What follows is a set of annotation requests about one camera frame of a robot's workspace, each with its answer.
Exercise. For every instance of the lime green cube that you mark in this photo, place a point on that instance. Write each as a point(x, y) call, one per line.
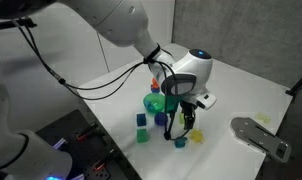
point(181, 118)

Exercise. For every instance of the blue block under orange toy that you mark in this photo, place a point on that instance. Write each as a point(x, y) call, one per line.
point(155, 89)

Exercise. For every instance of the light blue turtle toy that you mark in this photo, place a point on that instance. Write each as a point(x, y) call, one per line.
point(150, 106)

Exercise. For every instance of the teal animal toy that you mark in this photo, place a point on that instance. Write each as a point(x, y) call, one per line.
point(181, 142)

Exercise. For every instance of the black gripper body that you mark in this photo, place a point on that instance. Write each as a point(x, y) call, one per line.
point(187, 108)

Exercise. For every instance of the black perforated base board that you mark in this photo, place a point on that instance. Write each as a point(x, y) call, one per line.
point(81, 150)

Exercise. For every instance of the green bowl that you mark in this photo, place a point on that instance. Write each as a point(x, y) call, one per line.
point(156, 100)

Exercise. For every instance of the orange toy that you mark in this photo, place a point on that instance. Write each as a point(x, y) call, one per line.
point(154, 82)

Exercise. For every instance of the yellow star toy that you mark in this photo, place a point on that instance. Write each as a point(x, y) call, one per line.
point(196, 136)

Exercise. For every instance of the black bar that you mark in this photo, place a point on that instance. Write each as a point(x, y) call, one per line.
point(14, 23)

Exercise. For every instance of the pale yellow sticker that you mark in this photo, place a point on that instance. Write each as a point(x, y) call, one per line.
point(262, 117)

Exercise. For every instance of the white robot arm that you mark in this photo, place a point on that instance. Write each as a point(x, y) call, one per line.
point(117, 16)

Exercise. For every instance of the dark blue cube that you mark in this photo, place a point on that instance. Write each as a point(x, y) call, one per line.
point(141, 119)

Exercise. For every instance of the black stand leg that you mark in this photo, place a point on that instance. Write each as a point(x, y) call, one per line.
point(299, 83)

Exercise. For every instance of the grey metal plate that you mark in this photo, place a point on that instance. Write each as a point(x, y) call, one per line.
point(261, 138)

